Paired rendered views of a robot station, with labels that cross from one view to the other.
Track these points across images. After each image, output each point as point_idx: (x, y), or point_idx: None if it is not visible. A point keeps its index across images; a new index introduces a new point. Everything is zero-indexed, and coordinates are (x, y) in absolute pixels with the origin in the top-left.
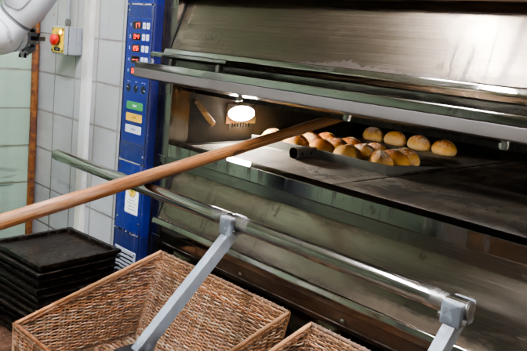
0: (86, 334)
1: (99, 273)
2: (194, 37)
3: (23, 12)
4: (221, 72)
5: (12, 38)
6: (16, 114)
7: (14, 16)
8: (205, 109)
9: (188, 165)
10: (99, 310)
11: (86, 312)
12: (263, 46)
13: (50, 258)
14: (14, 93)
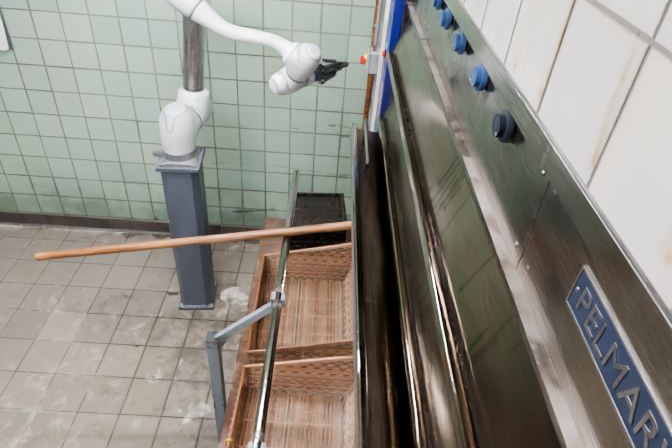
0: (309, 271)
1: (332, 237)
2: (391, 117)
3: (294, 74)
4: (367, 167)
5: (290, 88)
6: (357, 93)
7: (290, 75)
8: None
9: (316, 231)
10: (318, 262)
11: (309, 261)
12: (396, 159)
13: (304, 220)
14: (356, 79)
